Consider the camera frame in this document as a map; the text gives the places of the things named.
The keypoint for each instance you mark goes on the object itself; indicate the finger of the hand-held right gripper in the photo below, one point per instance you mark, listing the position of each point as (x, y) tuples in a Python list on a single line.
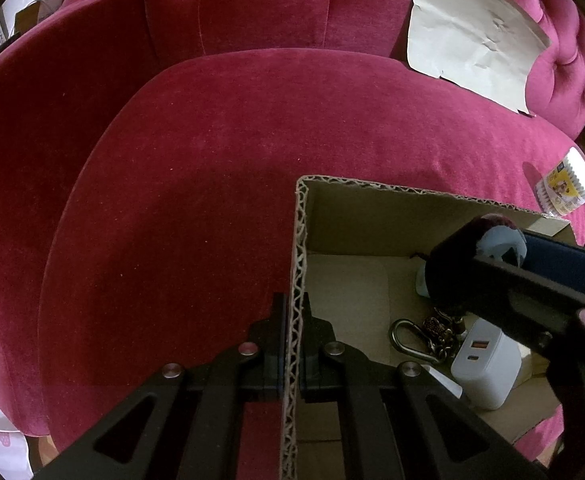
[(562, 260), (522, 300)]

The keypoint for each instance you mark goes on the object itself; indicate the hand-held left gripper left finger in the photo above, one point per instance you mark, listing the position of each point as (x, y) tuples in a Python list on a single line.
[(275, 350)]

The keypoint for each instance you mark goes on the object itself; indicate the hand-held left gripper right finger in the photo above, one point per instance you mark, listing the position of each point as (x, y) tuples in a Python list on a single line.
[(312, 360)]

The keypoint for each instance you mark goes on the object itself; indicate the large white charger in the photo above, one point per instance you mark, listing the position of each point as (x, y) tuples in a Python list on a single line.
[(482, 375)]

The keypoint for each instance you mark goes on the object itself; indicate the cardboard box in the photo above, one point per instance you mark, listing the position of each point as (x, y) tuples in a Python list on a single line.
[(352, 220)]

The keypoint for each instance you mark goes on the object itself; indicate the cotton swab container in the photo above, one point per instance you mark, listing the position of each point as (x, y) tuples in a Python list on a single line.
[(567, 185)]

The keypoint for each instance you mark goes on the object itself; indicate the silver blue tube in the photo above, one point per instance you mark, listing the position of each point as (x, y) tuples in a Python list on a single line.
[(424, 282)]

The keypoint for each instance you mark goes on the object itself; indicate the red velvet tufted sofa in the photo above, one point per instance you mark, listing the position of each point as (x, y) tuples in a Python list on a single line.
[(197, 185)]

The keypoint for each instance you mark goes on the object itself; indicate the brown paper sheet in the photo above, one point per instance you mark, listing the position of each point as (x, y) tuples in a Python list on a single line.
[(472, 35)]

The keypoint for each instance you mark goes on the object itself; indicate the brown carton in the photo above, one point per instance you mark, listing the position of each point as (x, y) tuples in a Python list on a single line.
[(32, 15)]

